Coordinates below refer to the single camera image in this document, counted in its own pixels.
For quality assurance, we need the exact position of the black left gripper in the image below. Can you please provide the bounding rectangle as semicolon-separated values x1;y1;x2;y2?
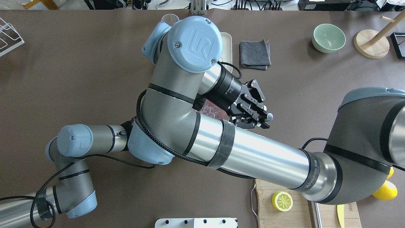
120;121;134;136

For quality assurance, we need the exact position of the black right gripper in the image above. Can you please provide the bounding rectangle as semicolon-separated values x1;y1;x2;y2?
207;66;270;129

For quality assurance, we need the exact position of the steel ice scoop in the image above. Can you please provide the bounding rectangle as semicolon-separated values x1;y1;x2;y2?
266;113;274;121

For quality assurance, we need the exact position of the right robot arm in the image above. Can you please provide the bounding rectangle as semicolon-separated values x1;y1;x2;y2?
127;16;404;205

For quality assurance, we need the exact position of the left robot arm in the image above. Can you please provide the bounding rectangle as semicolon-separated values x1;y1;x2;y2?
1;121;133;228

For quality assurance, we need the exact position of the clear ice cubes pile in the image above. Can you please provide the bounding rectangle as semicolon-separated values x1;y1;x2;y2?
198;100;229;120

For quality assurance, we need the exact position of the wooden cup tree stand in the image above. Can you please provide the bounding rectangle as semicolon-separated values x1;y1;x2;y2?
353;11;405;59

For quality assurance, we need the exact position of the grey folded cloth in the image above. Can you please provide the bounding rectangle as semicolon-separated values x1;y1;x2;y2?
239;39;271;71

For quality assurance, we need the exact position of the cream rabbit tray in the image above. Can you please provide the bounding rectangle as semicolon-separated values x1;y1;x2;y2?
219;32;233;64

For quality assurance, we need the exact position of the half lemon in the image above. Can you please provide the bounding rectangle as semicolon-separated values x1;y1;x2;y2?
271;191;293;212

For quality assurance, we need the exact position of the green ceramic bowl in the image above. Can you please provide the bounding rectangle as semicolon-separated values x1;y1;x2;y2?
312;24;346;53

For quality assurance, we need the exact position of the clear wine glass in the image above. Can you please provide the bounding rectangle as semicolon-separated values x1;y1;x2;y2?
161;13;180;26

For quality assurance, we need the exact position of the bamboo cutting board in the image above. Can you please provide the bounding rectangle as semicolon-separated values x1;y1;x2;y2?
254;179;362;228

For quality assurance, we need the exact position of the steel muddler black tip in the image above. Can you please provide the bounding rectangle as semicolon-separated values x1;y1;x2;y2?
309;201;323;228

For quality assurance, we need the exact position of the yellow plastic knife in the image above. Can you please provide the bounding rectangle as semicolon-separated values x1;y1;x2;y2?
336;204;345;228

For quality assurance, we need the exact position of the yellow lemon near lime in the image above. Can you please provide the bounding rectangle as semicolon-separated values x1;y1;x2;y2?
387;167;394;179

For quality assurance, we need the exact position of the yellow lemon outer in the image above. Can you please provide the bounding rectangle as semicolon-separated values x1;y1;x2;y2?
372;180;398;200

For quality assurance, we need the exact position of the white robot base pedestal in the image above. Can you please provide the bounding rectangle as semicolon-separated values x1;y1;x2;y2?
154;218;239;228

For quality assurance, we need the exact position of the aluminium frame post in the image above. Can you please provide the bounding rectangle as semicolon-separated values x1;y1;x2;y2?
190;0;207;15

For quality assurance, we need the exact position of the white wire cup rack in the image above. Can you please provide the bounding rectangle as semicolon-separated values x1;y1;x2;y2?
0;18;25;57

